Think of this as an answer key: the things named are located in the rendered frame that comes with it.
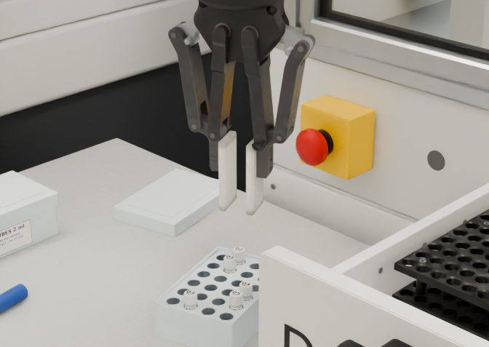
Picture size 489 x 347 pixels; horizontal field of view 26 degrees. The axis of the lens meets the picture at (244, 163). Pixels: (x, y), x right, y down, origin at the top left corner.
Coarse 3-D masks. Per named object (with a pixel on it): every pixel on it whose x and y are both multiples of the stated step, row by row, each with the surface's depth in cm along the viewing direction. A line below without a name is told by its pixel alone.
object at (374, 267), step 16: (480, 192) 98; (448, 208) 95; (464, 208) 96; (480, 208) 98; (416, 224) 92; (432, 224) 93; (448, 224) 95; (384, 240) 90; (400, 240) 90; (416, 240) 91; (432, 240) 93; (368, 256) 87; (384, 256) 88; (400, 256) 90; (352, 272) 86; (368, 272) 87; (384, 272) 89; (400, 272) 91; (384, 288) 90; (400, 288) 92
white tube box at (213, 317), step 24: (216, 264) 106; (192, 288) 102; (216, 288) 102; (168, 312) 98; (192, 312) 97; (216, 312) 98; (240, 312) 98; (168, 336) 99; (192, 336) 98; (216, 336) 97; (240, 336) 97
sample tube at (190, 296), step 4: (184, 292) 98; (188, 292) 98; (192, 292) 98; (184, 296) 98; (188, 296) 98; (192, 296) 98; (196, 296) 98; (184, 300) 98; (188, 300) 98; (192, 300) 98; (196, 300) 98; (188, 304) 98; (192, 304) 98; (188, 308) 98; (192, 308) 98
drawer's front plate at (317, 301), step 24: (264, 264) 81; (288, 264) 79; (312, 264) 79; (264, 288) 82; (288, 288) 80; (312, 288) 78; (336, 288) 76; (360, 288) 76; (264, 312) 83; (288, 312) 81; (312, 312) 79; (336, 312) 77; (360, 312) 75; (384, 312) 73; (408, 312) 73; (264, 336) 83; (312, 336) 79; (336, 336) 77; (360, 336) 76; (384, 336) 74; (408, 336) 72; (432, 336) 71; (456, 336) 70
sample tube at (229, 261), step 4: (228, 256) 104; (232, 256) 104; (224, 260) 104; (228, 260) 104; (232, 260) 104; (224, 264) 104; (228, 264) 104; (232, 264) 104; (224, 268) 105; (228, 268) 104; (232, 268) 104; (228, 272) 104; (232, 272) 104
